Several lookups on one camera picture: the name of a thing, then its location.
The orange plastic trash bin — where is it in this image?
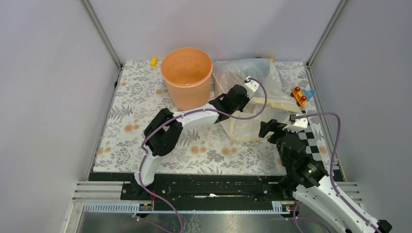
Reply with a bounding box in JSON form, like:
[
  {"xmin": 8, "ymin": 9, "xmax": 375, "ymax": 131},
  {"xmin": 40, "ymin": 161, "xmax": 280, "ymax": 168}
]
[{"xmin": 161, "ymin": 47, "xmax": 213, "ymax": 111}]

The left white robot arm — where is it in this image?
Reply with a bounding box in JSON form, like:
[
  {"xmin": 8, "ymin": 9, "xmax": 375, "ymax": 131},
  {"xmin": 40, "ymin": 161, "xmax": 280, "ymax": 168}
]
[{"xmin": 131, "ymin": 84, "xmax": 254, "ymax": 200}]

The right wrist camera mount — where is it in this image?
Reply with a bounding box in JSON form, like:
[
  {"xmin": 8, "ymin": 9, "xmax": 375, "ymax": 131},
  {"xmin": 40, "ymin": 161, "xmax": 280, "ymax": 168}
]
[{"xmin": 282, "ymin": 115, "xmax": 309, "ymax": 133}]

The clear white trash bag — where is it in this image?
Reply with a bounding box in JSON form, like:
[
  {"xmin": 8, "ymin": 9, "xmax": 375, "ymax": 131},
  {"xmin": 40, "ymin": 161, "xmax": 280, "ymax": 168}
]
[{"xmin": 213, "ymin": 58, "xmax": 301, "ymax": 142}]

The floral patterned table mat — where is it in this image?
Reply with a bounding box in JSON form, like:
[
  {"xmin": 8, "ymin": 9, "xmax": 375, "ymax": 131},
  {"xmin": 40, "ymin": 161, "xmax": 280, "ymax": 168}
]
[{"xmin": 93, "ymin": 60, "xmax": 335, "ymax": 176}]

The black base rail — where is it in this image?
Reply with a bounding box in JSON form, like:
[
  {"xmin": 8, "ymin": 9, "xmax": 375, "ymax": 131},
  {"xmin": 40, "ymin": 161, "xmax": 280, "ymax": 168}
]
[{"xmin": 89, "ymin": 172, "xmax": 298, "ymax": 212}]

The black white checkerboard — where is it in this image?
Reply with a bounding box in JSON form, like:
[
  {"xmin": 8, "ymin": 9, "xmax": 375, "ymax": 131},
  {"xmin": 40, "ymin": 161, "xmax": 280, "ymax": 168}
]
[{"xmin": 298, "ymin": 116, "xmax": 331, "ymax": 167}]

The yellow red toy car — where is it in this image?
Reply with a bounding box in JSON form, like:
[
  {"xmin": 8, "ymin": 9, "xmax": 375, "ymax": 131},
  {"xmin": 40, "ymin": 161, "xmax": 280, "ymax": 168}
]
[{"xmin": 291, "ymin": 86, "xmax": 308, "ymax": 107}]

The blue toy piece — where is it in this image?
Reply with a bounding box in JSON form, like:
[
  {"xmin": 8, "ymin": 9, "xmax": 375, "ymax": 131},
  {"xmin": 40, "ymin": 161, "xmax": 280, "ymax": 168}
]
[{"xmin": 302, "ymin": 89, "xmax": 316, "ymax": 101}]

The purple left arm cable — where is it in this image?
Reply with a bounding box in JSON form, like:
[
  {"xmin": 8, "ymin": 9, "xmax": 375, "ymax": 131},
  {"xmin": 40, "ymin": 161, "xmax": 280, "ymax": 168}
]
[{"xmin": 138, "ymin": 77, "xmax": 268, "ymax": 233}]

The yellow toy block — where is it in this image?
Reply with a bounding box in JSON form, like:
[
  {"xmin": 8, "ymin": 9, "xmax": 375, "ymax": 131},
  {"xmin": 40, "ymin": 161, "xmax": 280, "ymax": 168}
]
[{"xmin": 150, "ymin": 57, "xmax": 158, "ymax": 67}]

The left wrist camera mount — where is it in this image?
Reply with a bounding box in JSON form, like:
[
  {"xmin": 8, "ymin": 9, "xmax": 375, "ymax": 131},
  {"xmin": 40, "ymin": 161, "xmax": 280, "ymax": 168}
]
[{"xmin": 243, "ymin": 76, "xmax": 260, "ymax": 99}]

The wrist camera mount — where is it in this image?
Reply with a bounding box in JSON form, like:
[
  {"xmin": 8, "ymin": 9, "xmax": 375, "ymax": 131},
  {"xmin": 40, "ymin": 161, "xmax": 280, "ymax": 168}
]
[
  {"xmin": 282, "ymin": 115, "xmax": 309, "ymax": 133},
  {"xmin": 243, "ymin": 76, "xmax": 260, "ymax": 99}
]

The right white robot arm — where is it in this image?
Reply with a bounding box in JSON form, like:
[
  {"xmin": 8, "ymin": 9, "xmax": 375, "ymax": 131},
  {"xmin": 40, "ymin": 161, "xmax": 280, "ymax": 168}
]
[{"xmin": 258, "ymin": 118, "xmax": 392, "ymax": 233}]

